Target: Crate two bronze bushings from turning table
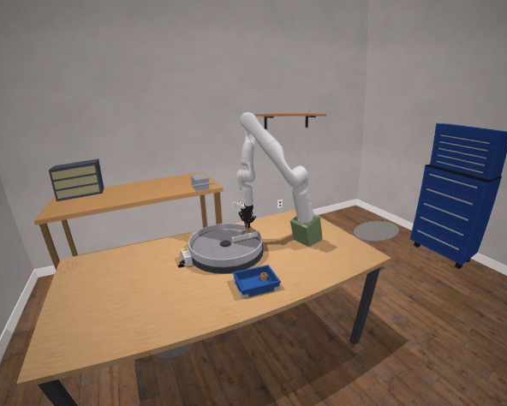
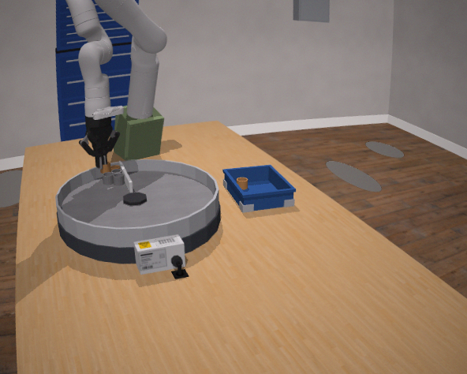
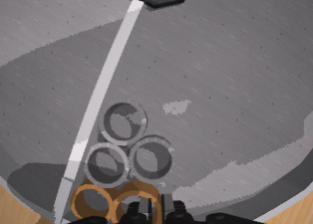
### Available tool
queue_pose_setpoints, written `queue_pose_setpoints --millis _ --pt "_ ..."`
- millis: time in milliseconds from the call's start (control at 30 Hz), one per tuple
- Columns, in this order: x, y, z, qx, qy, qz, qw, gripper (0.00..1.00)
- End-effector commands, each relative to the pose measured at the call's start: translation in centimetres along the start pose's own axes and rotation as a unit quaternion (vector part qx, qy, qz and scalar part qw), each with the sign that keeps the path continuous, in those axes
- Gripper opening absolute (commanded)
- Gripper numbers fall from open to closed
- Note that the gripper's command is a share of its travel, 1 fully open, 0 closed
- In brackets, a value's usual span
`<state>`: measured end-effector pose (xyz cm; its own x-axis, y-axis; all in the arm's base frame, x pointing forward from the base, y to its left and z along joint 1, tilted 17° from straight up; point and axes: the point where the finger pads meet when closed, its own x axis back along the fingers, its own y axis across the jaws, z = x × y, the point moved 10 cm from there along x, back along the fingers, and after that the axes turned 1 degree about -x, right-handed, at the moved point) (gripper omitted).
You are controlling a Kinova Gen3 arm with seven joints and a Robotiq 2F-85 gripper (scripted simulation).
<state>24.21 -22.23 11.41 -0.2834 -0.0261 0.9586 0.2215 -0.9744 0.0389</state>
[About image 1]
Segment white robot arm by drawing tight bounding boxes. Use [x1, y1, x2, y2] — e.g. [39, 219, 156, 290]
[233, 112, 313, 224]

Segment grey round turning table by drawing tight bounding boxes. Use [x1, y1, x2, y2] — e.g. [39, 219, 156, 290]
[178, 224, 263, 274]

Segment blue crate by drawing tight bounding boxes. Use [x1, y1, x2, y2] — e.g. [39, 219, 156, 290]
[233, 265, 281, 299]

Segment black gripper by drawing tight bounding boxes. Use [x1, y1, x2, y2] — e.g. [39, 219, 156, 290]
[238, 204, 256, 228]

